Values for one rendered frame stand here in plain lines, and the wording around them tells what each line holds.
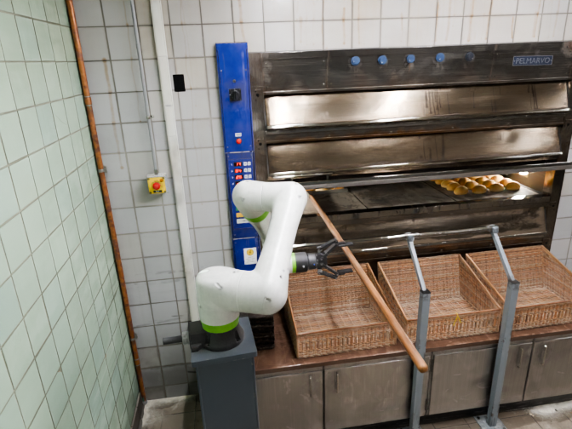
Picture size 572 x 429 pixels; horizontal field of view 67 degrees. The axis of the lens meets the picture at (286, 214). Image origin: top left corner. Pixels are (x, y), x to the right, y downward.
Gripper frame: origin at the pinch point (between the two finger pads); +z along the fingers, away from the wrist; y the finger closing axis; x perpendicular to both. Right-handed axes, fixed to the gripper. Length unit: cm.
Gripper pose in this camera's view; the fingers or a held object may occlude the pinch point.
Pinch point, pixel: (350, 257)
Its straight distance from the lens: 203.6
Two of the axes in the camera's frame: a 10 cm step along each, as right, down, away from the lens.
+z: 9.9, -0.8, 1.2
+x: 1.4, 3.3, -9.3
